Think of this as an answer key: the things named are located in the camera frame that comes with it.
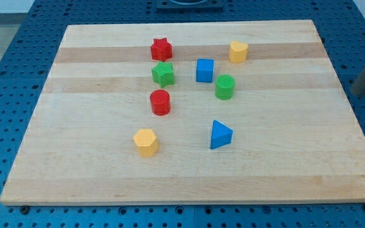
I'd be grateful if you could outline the green star block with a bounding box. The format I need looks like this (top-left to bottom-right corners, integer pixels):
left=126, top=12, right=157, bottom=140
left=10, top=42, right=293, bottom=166
left=151, top=61, right=175, bottom=88

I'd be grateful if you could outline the red star block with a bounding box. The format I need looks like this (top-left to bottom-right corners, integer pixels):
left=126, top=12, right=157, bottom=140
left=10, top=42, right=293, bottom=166
left=150, top=37, right=173, bottom=61

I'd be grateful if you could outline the yellow heart block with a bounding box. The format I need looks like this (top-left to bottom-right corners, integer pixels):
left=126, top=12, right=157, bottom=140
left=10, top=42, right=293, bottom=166
left=228, top=41, right=248, bottom=63

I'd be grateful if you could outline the red cylinder block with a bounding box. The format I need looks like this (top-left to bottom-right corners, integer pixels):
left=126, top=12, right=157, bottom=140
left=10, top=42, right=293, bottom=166
left=150, top=89, right=171, bottom=116

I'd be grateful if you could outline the blue triangle block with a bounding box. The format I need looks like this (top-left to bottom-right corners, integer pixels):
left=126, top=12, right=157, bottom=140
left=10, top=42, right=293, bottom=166
left=210, top=120, right=233, bottom=149

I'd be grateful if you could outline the yellow hexagon block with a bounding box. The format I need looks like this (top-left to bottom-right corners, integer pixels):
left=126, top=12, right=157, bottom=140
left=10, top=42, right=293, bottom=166
left=133, top=129, right=158, bottom=157

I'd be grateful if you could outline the green cylinder block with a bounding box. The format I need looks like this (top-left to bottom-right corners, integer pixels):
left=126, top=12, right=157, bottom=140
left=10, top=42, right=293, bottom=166
left=215, top=75, right=235, bottom=100

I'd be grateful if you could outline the blue cube block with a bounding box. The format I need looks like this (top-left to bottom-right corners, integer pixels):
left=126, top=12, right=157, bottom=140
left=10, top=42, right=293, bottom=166
left=196, top=59, right=214, bottom=83

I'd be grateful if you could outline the wooden board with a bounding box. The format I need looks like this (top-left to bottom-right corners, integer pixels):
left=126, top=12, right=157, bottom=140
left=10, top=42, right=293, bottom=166
left=0, top=20, right=365, bottom=206

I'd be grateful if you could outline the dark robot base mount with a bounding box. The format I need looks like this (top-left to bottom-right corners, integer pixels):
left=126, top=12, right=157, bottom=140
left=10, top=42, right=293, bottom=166
left=154, top=0, right=224, bottom=11

